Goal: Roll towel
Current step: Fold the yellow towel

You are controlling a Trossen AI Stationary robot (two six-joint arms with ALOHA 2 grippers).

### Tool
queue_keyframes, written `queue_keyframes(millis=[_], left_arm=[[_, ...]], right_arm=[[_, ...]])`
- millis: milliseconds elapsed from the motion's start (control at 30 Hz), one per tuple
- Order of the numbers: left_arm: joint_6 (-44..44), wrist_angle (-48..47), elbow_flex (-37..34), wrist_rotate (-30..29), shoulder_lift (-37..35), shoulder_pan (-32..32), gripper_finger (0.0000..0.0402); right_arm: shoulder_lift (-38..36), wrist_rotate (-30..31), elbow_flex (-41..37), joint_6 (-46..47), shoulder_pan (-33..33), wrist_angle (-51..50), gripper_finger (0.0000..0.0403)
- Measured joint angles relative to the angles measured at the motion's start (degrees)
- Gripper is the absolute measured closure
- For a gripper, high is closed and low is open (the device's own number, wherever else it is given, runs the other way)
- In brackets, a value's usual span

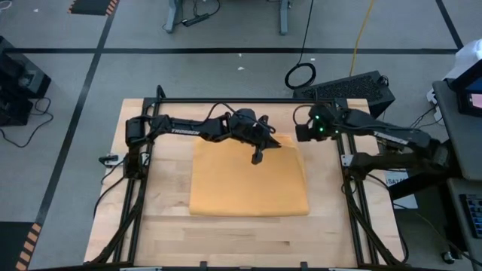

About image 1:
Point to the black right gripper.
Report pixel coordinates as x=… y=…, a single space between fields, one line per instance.
x=325 y=122

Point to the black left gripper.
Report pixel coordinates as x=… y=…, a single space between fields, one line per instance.
x=248 y=128

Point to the yellow towel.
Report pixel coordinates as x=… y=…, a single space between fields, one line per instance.
x=244 y=180

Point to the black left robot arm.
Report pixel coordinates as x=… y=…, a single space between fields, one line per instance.
x=180 y=130

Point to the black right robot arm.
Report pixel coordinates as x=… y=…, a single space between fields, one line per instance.
x=395 y=141

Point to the black computer tower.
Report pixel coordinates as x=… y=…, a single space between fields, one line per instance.
x=346 y=88

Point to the white power strip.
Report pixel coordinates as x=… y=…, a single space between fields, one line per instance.
x=433 y=98

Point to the black desk base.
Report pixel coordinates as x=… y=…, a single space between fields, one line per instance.
x=414 y=188

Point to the grey desk leg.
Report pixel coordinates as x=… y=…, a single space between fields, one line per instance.
x=284 y=19
x=172 y=17

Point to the white paper sheet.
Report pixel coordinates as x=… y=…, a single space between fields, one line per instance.
x=406 y=203

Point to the black power strip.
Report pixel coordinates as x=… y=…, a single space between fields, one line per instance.
x=196 y=19

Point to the black monitor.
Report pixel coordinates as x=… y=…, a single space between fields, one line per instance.
x=468 y=86

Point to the grey side desk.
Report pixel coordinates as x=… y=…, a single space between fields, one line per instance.
x=453 y=211

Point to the dark keypad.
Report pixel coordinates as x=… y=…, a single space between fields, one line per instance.
x=474 y=216

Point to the black caster wheel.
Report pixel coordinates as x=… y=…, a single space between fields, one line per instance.
x=447 y=257

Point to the black mat with orange stripes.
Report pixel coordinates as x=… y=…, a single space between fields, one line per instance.
x=92 y=7
x=13 y=248

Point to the black equipment box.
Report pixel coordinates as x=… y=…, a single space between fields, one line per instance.
x=19 y=75

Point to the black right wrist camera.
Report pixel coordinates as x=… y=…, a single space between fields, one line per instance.
x=304 y=133

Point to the black aluminium table frame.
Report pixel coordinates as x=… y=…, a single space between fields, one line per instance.
x=188 y=100

